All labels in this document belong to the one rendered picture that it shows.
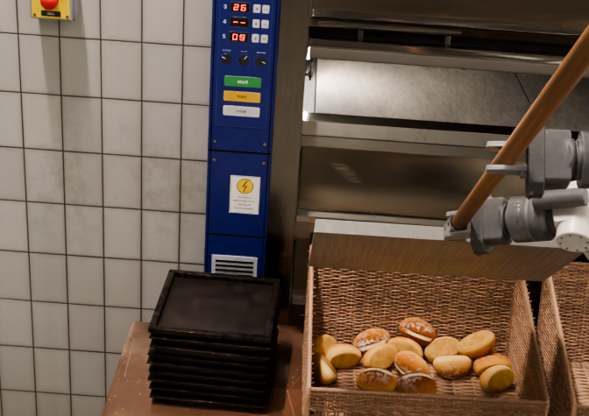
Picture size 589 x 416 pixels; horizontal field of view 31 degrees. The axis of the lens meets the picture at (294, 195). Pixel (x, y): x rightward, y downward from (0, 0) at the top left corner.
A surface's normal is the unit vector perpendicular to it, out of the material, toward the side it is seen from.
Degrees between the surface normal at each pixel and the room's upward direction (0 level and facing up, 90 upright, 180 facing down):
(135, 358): 0
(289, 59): 90
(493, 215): 58
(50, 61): 90
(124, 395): 0
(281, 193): 90
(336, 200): 70
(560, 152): 50
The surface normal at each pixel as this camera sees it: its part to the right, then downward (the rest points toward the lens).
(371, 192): -0.01, 0.09
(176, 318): 0.07, -0.91
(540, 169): -0.11, -0.26
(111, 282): -0.04, 0.42
